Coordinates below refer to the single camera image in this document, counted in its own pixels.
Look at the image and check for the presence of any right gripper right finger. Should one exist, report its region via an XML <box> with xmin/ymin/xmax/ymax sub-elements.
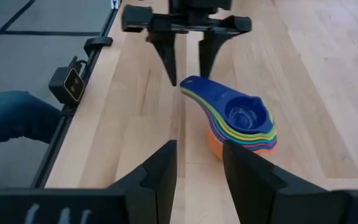
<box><xmin>222</xmin><ymin>139</ymin><xmax>351</xmax><ymax>224</ymax></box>

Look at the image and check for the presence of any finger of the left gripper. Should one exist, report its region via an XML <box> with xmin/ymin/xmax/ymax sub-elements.
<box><xmin>198</xmin><ymin>33</ymin><xmax>230</xmax><ymax>80</ymax></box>
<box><xmin>145</xmin><ymin>32</ymin><xmax>178</xmax><ymax>88</ymax></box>

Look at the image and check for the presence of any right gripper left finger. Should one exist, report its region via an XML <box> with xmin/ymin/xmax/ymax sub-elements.
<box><xmin>108</xmin><ymin>139</ymin><xmax>178</xmax><ymax>224</ymax></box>

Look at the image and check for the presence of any royal blue measuring cup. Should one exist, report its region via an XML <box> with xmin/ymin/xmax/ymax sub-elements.
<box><xmin>211</xmin><ymin>124</ymin><xmax>278</xmax><ymax>152</ymax></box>

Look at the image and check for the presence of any red measuring cup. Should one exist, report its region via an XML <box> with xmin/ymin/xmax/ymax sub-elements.
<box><xmin>208</xmin><ymin>113</ymin><xmax>278</xmax><ymax>148</ymax></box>

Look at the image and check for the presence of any light blue measuring cup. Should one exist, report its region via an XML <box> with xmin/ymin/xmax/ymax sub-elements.
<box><xmin>209</xmin><ymin>111</ymin><xmax>278</xmax><ymax>146</ymax></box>

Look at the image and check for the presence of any yellow measuring cup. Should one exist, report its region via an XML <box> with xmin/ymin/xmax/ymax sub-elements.
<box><xmin>181</xmin><ymin>89</ymin><xmax>278</xmax><ymax>141</ymax></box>

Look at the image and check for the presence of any orange measuring cup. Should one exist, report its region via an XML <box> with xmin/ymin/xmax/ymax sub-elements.
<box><xmin>206</xmin><ymin>126</ymin><xmax>278</xmax><ymax>162</ymax></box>

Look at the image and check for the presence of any black table clamp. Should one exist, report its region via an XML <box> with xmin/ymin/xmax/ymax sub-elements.
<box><xmin>83</xmin><ymin>35</ymin><xmax>114</xmax><ymax>57</ymax></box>

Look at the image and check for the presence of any person's leg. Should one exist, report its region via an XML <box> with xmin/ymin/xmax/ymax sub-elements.
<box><xmin>0</xmin><ymin>90</ymin><xmax>62</xmax><ymax>147</ymax></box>

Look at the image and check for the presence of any black table-level camera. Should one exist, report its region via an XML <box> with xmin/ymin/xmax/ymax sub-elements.
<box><xmin>48</xmin><ymin>55</ymin><xmax>87</xmax><ymax>105</ymax></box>

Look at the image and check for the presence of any black metal table frame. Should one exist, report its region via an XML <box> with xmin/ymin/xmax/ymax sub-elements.
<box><xmin>31</xmin><ymin>0</ymin><xmax>121</xmax><ymax>189</ymax></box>

